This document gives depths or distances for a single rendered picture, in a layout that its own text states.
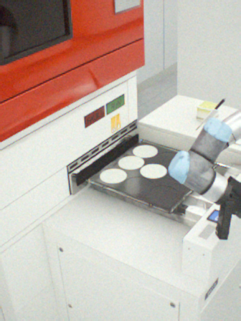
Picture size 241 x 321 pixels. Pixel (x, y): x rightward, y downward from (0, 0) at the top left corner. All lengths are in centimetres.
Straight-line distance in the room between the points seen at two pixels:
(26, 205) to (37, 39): 56
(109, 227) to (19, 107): 54
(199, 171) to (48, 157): 59
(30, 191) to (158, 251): 47
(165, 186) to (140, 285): 38
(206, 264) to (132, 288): 29
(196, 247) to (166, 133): 70
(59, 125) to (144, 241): 48
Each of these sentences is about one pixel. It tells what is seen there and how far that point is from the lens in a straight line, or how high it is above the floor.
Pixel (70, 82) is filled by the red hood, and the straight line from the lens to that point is 148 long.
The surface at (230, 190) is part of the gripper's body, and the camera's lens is 122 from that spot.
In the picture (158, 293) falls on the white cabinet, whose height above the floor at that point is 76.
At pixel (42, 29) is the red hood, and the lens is 137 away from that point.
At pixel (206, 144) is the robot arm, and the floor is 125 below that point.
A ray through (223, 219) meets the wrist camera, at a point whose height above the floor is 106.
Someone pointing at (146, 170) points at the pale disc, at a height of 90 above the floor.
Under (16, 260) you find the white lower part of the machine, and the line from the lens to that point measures 163.
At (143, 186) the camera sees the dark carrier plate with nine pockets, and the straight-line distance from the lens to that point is 165.
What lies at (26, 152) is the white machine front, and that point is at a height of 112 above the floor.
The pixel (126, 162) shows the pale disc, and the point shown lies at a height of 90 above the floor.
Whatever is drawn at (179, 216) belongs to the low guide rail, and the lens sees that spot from 159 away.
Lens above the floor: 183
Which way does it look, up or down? 31 degrees down
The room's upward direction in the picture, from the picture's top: 3 degrees counter-clockwise
